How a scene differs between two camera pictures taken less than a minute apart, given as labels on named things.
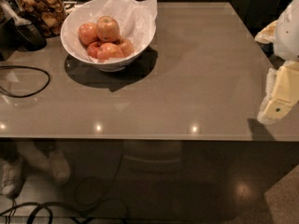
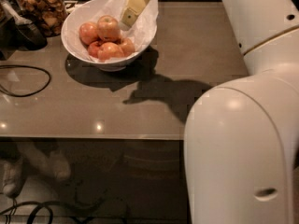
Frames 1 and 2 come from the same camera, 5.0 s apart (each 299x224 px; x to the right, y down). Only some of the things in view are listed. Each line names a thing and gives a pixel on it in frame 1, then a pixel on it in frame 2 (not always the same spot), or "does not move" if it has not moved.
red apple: x=107 y=29 does not move
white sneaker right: x=61 y=166 does not move
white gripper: x=288 y=35 -> x=135 y=7
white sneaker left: x=12 y=177 does not move
